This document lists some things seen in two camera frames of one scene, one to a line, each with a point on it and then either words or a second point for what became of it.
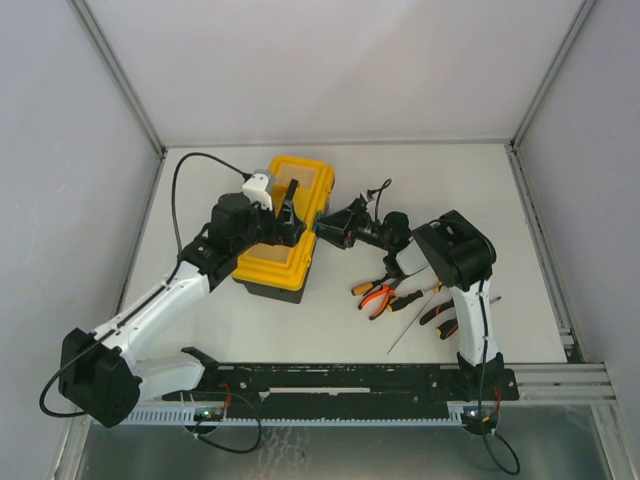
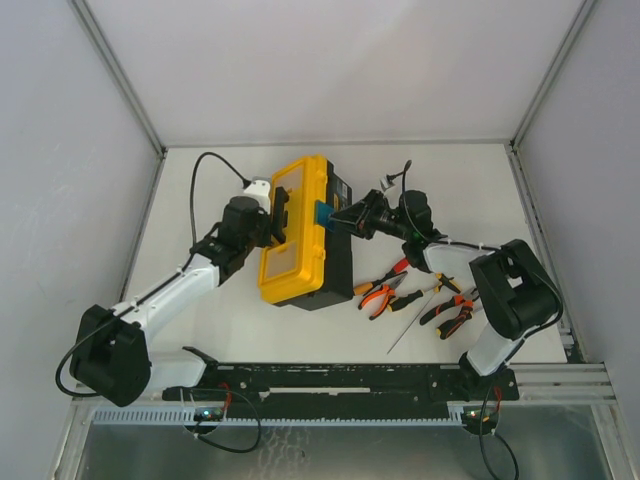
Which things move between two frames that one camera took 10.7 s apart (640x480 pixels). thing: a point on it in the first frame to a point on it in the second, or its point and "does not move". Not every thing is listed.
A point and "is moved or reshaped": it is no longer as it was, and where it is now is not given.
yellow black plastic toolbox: (280, 271) is moved or reshaped
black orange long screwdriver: (395, 303) does not move
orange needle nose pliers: (388, 290) does not move
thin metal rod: (410, 323) does not move
